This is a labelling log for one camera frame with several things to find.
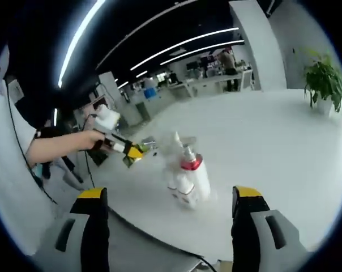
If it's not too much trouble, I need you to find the black standing desk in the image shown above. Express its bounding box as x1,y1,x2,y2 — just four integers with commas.
57,147,97,189

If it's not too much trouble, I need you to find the long white office desk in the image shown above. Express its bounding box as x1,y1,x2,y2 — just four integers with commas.
168,73,245,97

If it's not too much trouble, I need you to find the white skincare tube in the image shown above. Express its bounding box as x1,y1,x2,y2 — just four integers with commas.
170,131,186,171

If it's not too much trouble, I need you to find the potted green plant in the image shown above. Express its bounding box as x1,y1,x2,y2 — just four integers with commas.
303,48,342,114

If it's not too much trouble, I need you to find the person's left hand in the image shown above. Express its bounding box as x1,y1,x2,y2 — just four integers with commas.
82,130,106,150

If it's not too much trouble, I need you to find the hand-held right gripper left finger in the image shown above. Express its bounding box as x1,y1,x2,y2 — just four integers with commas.
35,186,109,272

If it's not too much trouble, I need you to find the white office chair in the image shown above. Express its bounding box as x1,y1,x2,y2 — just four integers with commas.
240,69,254,91

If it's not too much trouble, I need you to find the small white bottle red label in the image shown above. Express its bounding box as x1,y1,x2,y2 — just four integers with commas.
175,174,199,211

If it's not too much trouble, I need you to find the large white bottle red ring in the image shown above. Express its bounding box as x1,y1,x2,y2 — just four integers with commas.
179,143,212,203

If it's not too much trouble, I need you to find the green and silver foil packet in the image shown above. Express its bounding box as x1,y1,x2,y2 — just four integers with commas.
121,141,149,169

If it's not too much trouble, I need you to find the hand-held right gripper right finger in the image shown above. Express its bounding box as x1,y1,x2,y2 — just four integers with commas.
230,185,310,272

